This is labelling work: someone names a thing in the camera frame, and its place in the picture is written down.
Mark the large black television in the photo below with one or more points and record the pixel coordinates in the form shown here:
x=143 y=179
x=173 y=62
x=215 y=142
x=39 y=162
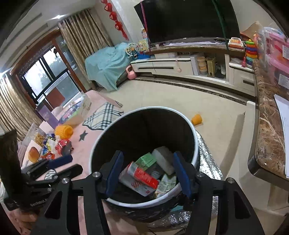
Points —
x=173 y=20

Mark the beige curtain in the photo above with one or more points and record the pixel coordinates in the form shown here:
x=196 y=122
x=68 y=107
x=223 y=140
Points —
x=16 y=113
x=84 y=36

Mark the left beige curtain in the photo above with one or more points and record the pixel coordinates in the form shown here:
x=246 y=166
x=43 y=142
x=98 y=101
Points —
x=16 y=113

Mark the rainbow stacking ring toy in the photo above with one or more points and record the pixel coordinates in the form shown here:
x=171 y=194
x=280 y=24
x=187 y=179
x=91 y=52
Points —
x=251 y=52

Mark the red hanging knot decoration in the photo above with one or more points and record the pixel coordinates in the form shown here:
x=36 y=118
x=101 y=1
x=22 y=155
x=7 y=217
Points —
x=108 y=7

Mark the teal covered armchair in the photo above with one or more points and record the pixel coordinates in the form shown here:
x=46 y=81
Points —
x=107 y=65

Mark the pink plastic storage boxes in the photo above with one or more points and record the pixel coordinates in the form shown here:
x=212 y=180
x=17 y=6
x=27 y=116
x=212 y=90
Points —
x=276 y=56

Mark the white paper sheet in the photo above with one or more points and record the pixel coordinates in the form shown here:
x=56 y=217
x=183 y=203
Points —
x=282 y=105

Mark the green juice carton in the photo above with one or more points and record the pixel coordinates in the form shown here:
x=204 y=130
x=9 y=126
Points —
x=146 y=161

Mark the right beige curtain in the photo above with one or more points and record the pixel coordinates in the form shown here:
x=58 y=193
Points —
x=84 y=36

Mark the left human hand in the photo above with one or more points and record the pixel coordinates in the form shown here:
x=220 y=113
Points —
x=22 y=220

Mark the white foam block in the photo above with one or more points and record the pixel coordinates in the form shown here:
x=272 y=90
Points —
x=164 y=159

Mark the orange cup on floor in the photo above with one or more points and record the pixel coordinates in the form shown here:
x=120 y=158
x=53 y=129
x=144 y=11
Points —
x=197 y=120

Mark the clear jar of snacks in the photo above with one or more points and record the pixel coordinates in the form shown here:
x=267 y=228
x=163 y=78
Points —
x=37 y=134

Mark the pink plaid-patch bed blanket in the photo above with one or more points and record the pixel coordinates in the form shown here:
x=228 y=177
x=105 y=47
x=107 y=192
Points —
x=81 y=137

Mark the white round trash bin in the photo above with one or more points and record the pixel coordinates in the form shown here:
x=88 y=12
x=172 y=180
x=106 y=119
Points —
x=138 y=134

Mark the red yellow apple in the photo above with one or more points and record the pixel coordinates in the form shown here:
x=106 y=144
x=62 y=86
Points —
x=33 y=155

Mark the white TV cabinet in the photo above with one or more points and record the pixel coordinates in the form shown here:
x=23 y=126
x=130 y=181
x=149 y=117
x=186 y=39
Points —
x=211 y=64

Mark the toy ferris wheel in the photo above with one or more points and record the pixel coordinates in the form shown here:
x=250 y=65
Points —
x=132 y=50

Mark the colourful children's book box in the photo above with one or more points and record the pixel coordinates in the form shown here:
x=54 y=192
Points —
x=76 y=114

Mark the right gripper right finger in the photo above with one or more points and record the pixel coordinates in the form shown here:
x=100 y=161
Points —
x=235 y=214

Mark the red snack bag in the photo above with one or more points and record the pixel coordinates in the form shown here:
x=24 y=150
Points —
x=64 y=147

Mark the pink kettlebell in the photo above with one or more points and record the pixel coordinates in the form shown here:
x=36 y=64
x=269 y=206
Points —
x=130 y=73

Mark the green apple juice pouch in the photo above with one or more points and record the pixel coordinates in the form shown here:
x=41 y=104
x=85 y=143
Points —
x=166 y=184

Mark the marble side table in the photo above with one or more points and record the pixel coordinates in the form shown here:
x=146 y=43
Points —
x=267 y=157

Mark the purple thermos bottle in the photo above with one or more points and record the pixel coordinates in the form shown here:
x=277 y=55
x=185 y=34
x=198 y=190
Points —
x=47 y=115

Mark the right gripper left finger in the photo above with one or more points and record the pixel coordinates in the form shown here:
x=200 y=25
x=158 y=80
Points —
x=60 y=213

